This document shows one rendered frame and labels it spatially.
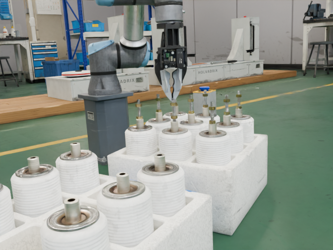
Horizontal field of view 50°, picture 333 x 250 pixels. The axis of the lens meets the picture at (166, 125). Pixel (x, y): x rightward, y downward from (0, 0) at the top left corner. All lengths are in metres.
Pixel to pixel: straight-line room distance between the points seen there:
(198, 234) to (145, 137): 0.41
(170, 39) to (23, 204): 0.54
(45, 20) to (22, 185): 6.80
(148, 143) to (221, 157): 0.23
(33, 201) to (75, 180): 0.11
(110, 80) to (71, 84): 1.55
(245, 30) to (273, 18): 2.17
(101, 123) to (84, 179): 0.75
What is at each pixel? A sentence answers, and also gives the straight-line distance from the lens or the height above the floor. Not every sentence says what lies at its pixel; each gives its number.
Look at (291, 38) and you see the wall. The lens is 6.67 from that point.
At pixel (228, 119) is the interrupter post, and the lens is 1.08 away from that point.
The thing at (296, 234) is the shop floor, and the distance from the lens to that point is 1.02.
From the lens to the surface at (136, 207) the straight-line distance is 0.60.
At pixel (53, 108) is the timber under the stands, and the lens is 2.98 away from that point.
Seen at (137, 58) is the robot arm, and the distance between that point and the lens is 1.60.
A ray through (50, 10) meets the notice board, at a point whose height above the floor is 1.29.
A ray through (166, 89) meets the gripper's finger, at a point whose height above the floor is 0.38.
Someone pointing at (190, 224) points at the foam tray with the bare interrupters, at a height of 0.16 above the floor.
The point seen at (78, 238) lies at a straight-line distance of 0.52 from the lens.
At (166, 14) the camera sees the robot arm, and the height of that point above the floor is 0.57.
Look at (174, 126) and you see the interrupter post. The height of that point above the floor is 0.27.
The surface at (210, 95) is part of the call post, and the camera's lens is 1.39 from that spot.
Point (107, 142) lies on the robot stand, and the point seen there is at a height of 0.09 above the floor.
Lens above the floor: 0.49
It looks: 12 degrees down
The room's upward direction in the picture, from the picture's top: 3 degrees counter-clockwise
